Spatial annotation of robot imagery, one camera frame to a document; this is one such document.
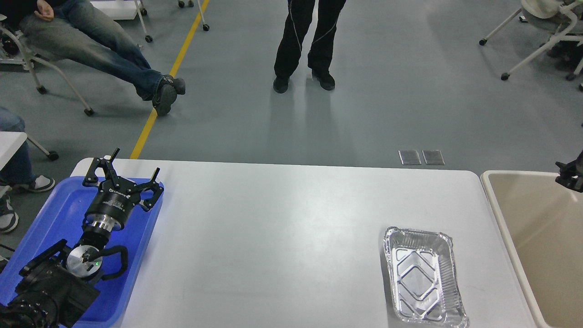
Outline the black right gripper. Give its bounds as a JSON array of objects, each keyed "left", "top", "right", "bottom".
[{"left": 555, "top": 152, "right": 583, "bottom": 193}]

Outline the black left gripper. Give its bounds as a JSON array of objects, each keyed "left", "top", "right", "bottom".
[{"left": 82, "top": 148, "right": 164, "bottom": 231}]

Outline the white chair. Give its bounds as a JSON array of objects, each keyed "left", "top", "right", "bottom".
[
  {"left": 0, "top": 17, "right": 95, "bottom": 116},
  {"left": 478, "top": 0, "right": 582, "bottom": 81}
]

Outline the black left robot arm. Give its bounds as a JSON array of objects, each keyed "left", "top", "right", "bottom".
[{"left": 1, "top": 154, "right": 164, "bottom": 328}]

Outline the left floor socket plate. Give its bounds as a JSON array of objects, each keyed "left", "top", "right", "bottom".
[{"left": 398, "top": 150, "right": 421, "bottom": 165}]

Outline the standing person in black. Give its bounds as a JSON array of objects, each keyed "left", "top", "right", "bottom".
[{"left": 272, "top": 0, "right": 348, "bottom": 94}]

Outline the white side table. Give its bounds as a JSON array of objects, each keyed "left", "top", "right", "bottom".
[{"left": 0, "top": 131, "right": 27, "bottom": 169}]

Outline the floor socket plate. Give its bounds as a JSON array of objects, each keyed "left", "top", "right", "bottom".
[
  {"left": 422, "top": 150, "right": 445, "bottom": 165},
  {"left": 398, "top": 150, "right": 421, "bottom": 165}
]

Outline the aluminium foil tray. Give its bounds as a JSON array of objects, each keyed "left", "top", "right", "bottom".
[{"left": 383, "top": 226, "right": 470, "bottom": 328}]

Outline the seated person in jeans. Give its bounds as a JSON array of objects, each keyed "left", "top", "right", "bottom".
[{"left": 0, "top": 0, "right": 186, "bottom": 116}]

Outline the blue plastic tray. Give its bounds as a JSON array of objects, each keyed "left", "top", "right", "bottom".
[{"left": 0, "top": 176, "right": 163, "bottom": 328}]

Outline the white chair right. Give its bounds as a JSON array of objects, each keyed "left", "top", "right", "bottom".
[{"left": 478, "top": 0, "right": 582, "bottom": 81}]

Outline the person at left edge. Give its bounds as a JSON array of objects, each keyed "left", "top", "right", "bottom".
[{"left": 0, "top": 107, "right": 56, "bottom": 234}]

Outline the right floor socket plate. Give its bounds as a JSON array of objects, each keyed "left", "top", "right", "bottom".
[{"left": 422, "top": 150, "right": 445, "bottom": 165}]

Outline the beige plastic bin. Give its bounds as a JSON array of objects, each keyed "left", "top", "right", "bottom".
[{"left": 481, "top": 170, "right": 583, "bottom": 328}]

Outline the white chair left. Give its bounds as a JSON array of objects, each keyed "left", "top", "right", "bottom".
[{"left": 0, "top": 17, "right": 95, "bottom": 116}]

